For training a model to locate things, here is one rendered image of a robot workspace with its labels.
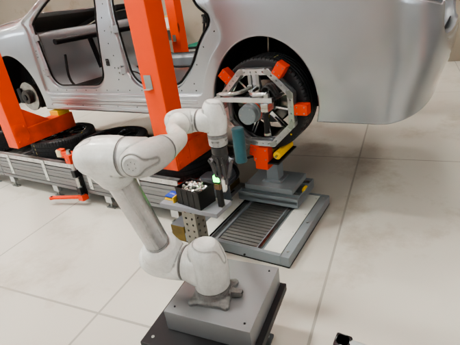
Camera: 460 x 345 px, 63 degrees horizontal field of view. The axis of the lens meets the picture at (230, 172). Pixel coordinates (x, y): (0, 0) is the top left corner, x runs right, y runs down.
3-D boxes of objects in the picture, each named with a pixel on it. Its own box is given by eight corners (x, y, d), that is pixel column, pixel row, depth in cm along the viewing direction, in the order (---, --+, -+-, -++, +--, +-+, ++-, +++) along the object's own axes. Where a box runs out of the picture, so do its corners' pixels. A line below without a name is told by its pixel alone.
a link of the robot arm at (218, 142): (223, 136, 165) (225, 149, 167) (229, 129, 173) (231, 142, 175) (204, 137, 168) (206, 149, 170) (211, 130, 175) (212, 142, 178)
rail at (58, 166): (189, 201, 294) (184, 176, 284) (182, 207, 286) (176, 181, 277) (10, 168, 418) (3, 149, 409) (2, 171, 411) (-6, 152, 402)
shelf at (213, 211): (231, 204, 230) (231, 200, 229) (217, 218, 218) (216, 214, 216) (176, 194, 252) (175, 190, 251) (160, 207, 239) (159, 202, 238)
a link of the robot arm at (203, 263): (223, 299, 153) (215, 256, 144) (183, 292, 159) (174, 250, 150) (235, 273, 167) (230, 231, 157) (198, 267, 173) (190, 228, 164)
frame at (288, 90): (299, 146, 261) (295, 65, 238) (296, 149, 256) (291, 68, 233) (231, 140, 288) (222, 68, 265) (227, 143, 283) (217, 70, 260)
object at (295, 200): (313, 187, 306) (313, 177, 302) (298, 209, 279) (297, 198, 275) (259, 180, 332) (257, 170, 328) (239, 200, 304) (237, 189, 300)
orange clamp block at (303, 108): (298, 111, 252) (311, 112, 247) (294, 116, 246) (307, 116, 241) (297, 101, 249) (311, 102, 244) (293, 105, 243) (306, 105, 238)
